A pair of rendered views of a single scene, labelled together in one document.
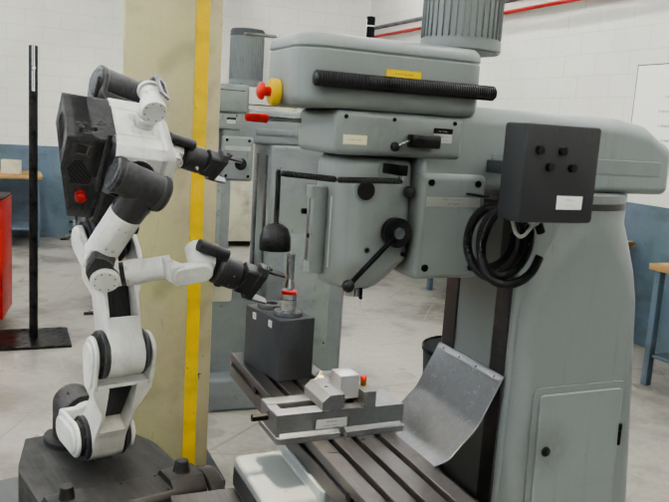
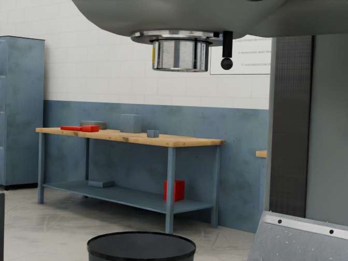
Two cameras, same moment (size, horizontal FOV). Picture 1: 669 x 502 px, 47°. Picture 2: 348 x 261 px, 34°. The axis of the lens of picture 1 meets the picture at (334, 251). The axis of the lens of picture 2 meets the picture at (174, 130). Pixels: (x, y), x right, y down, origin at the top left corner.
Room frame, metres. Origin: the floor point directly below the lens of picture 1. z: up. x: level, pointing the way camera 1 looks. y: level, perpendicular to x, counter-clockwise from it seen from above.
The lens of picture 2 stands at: (1.41, 0.14, 1.26)
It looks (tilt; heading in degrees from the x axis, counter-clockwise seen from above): 3 degrees down; 337
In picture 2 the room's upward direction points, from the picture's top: 2 degrees clockwise
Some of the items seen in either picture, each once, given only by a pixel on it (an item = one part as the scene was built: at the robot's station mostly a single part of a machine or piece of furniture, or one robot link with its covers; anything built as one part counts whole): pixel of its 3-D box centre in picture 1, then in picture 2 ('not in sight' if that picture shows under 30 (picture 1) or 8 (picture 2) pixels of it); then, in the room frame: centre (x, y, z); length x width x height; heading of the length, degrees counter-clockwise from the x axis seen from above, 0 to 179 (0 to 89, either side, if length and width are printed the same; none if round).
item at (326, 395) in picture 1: (324, 393); not in sight; (1.84, 0.00, 1.02); 0.12 x 0.06 x 0.04; 24
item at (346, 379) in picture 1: (344, 382); not in sight; (1.86, -0.05, 1.05); 0.06 x 0.05 x 0.06; 24
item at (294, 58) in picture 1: (372, 78); not in sight; (1.86, -0.06, 1.81); 0.47 x 0.26 x 0.16; 114
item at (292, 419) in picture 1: (333, 405); not in sight; (1.85, -0.02, 0.99); 0.35 x 0.15 x 0.11; 114
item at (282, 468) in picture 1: (339, 477); not in sight; (1.86, -0.05, 0.79); 0.50 x 0.35 x 0.12; 114
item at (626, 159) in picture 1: (531, 150); not in sight; (2.06, -0.51, 1.66); 0.80 x 0.23 x 0.20; 114
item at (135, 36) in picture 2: not in sight; (180, 37); (1.86, -0.05, 1.31); 0.09 x 0.09 x 0.01
